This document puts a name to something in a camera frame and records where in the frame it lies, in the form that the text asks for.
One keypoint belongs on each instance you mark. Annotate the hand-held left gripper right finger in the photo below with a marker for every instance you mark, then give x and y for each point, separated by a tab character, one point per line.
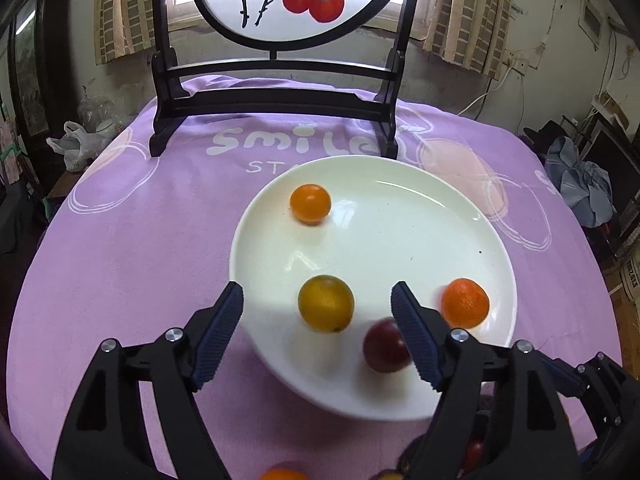
415	340

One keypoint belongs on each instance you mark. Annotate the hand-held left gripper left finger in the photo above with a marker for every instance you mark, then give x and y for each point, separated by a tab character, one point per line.
220	340

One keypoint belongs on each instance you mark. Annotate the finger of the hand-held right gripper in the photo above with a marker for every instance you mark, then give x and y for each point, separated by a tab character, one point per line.
567	377

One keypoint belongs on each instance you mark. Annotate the dark purple tomato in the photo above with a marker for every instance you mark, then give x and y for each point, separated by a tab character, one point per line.
385	347

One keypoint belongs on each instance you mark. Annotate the mandarin orange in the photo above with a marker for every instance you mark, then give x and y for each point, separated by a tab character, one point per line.
465	303

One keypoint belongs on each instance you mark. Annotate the yellowish kumquat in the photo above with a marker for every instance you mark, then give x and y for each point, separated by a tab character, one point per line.
326	303

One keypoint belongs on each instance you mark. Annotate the white round plate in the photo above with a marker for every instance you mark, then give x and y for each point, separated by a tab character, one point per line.
380	240

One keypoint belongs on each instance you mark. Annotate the red cherry tomato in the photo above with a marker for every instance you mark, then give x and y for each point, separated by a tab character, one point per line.
473	454

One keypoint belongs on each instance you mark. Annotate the yellow cherry tomato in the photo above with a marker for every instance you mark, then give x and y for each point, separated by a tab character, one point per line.
391	475

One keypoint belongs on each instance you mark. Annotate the orange kumquat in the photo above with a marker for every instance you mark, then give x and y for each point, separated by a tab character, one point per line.
310	204
282	475

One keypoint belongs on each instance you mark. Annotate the purple printed blanket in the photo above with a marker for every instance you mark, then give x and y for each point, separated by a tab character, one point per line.
125	260

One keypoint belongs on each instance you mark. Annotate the blue cloth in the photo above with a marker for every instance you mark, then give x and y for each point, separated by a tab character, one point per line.
582	185

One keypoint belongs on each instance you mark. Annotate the white plastic bag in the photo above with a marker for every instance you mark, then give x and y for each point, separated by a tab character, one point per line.
80	145

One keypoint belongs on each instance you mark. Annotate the black framed persimmon painting screen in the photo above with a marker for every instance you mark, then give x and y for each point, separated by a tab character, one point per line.
270	102

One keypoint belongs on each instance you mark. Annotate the cardboard box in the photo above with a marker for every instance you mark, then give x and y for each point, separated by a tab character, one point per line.
614	109

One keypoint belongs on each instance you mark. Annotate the beige checked curtain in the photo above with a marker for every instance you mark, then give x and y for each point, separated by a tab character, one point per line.
127	10
470	15

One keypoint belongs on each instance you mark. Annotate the dark wooden glass cabinet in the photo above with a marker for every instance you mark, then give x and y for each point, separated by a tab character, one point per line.
30	70

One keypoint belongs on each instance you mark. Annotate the white wall outlet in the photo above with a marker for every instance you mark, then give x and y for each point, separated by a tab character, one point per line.
517	62

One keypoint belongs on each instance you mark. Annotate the white wall box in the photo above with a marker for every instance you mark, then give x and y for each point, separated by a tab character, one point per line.
591	22

